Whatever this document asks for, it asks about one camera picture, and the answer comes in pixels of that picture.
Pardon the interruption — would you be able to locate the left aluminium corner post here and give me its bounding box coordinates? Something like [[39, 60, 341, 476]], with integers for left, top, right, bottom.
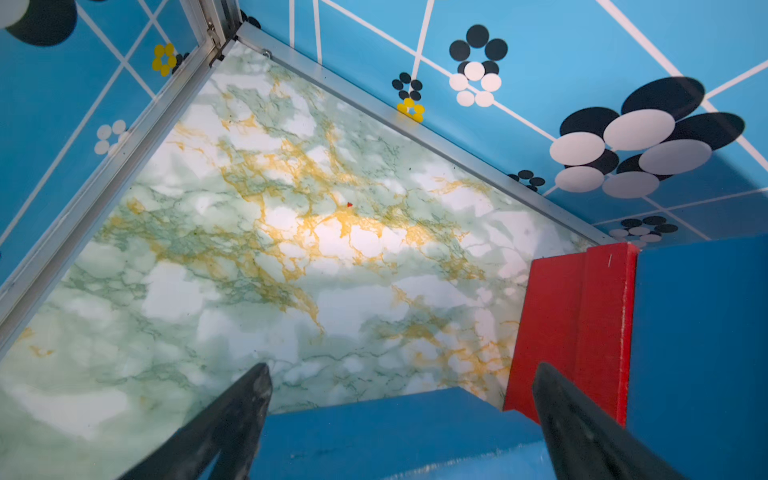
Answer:
[[180, 0, 244, 60]]

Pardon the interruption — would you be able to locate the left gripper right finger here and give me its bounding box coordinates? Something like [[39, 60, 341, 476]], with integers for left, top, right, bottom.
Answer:
[[532, 362, 683, 479]]

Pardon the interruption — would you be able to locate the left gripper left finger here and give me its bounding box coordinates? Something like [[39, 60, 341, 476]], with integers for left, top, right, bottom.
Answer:
[[121, 363, 273, 479]]

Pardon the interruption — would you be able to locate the blue shoebox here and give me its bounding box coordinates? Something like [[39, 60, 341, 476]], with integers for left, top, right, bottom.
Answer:
[[250, 388, 555, 479], [627, 236, 767, 479]]

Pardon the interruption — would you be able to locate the red shoebox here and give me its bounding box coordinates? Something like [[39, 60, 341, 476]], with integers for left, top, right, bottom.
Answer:
[[503, 243, 639, 425]]

